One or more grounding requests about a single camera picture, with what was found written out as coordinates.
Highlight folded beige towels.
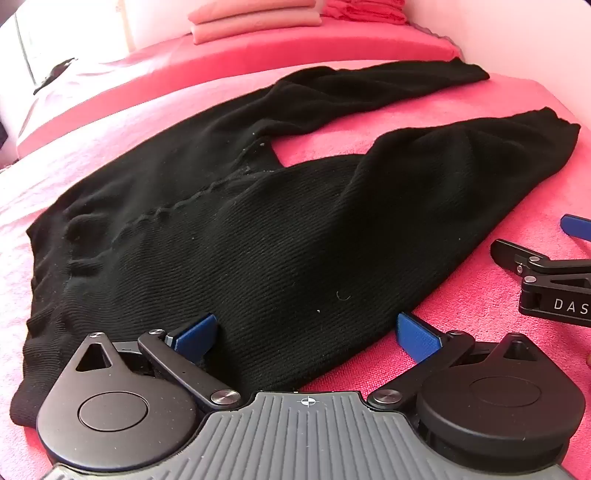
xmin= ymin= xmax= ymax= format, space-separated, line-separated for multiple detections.
xmin=187 ymin=0 xmax=318 ymax=25

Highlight pink terry blanket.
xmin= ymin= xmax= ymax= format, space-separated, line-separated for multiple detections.
xmin=0 ymin=59 xmax=591 ymax=480

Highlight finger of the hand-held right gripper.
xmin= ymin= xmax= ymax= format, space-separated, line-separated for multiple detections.
xmin=490 ymin=239 xmax=591 ymax=288
xmin=560 ymin=213 xmax=591 ymax=241

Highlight stack of pink folded cloths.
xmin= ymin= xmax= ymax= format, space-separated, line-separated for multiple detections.
xmin=192 ymin=10 xmax=324 ymax=45

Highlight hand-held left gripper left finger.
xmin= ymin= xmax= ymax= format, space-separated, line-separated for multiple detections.
xmin=70 ymin=313 xmax=241 ymax=411

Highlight pink sheeted mattress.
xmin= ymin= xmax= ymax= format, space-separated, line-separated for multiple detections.
xmin=16 ymin=18 xmax=462 ymax=160

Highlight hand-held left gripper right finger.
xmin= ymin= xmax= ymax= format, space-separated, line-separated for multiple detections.
xmin=368 ymin=312 xmax=544 ymax=411

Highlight red folded blanket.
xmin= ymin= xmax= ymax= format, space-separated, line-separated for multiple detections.
xmin=320 ymin=0 xmax=409 ymax=27

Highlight black knit pants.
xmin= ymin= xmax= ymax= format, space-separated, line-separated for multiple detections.
xmin=10 ymin=61 xmax=581 ymax=428

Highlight small black cloth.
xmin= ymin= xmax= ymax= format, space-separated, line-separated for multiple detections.
xmin=33 ymin=58 xmax=75 ymax=95

